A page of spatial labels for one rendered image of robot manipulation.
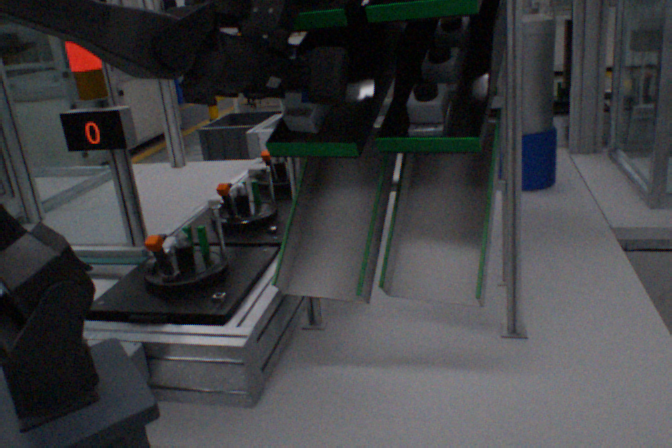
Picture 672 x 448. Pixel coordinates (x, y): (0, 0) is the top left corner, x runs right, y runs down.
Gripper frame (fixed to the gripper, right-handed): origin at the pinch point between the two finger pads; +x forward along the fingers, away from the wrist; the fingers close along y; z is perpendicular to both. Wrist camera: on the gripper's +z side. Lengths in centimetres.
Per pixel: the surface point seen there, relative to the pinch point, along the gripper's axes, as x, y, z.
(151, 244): -0.2, 23.3, -25.2
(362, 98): 13.8, -2.0, -0.8
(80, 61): 4.5, 48.0, 1.7
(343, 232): 12.5, -1.9, -20.3
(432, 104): 5.3, -15.8, -1.6
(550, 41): 90, -13, 22
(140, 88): 416, 500, 23
